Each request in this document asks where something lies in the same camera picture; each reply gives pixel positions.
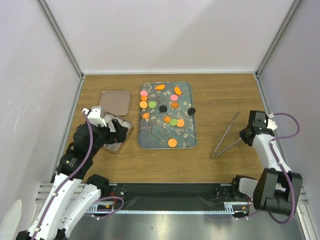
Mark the dark orange cookie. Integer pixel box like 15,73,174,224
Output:
171,102,179,109

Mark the orange round cookie right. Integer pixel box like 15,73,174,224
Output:
176,119,185,128

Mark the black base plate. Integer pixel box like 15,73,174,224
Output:
107,182,251,213

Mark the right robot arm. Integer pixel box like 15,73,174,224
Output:
230,110,303,218

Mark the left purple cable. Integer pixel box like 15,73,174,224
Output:
29,111,125,240

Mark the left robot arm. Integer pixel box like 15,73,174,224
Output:
16,117,132,240

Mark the brown cookie tin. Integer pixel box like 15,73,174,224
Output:
103,111,134,155

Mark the orange fish cookie left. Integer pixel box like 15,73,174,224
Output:
154,84,166,91

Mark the floral blue serving tray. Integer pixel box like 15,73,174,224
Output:
137,81,197,150

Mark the purple cable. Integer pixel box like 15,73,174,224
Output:
234,112,301,224
29,111,125,240

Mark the small orange cookie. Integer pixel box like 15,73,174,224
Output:
140,95,148,102

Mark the pink round cookie left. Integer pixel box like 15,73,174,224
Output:
140,90,148,96

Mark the orange round cookie left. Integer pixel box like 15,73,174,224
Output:
139,101,148,109

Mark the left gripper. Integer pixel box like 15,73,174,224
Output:
89,118,128,156

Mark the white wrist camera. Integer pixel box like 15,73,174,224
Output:
82,106,108,127
262,113,278,137

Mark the green round cookie top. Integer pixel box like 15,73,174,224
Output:
148,101,157,109

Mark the orange fish cookie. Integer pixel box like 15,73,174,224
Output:
174,86,182,96
154,84,166,91

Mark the pink round cookie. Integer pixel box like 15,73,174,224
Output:
170,94,179,101
140,90,148,96

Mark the black sandwich cookie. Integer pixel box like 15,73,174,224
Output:
159,105,168,113
187,107,196,116

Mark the orange flower cookie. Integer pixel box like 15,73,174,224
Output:
141,112,150,120

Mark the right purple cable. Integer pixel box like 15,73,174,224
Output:
234,112,301,224

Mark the green round cookie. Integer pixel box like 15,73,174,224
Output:
169,118,178,127
148,101,157,109

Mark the pink round cookie right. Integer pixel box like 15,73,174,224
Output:
170,94,179,101

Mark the orange round cookie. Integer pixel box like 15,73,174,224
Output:
167,138,178,148
176,119,185,128
139,101,148,109

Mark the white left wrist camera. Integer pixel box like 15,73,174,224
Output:
82,106,108,127

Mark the orange fish cookie right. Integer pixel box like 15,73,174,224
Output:
174,86,182,96

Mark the orange round cookie bottom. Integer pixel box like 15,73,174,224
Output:
167,138,178,148

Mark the brown tin lid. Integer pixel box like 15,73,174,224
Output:
98,90,131,117

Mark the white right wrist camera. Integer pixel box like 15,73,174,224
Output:
262,113,278,137

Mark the orange waffle cookie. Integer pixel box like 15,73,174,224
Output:
163,116,171,123

